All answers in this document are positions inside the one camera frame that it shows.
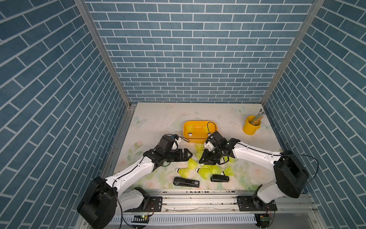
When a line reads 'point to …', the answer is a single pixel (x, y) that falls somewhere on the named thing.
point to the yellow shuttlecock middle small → (208, 166)
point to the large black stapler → (181, 181)
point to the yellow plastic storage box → (199, 135)
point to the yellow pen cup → (250, 129)
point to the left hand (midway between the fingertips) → (189, 156)
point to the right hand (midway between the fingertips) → (201, 162)
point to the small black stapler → (219, 178)
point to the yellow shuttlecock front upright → (214, 170)
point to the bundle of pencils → (260, 116)
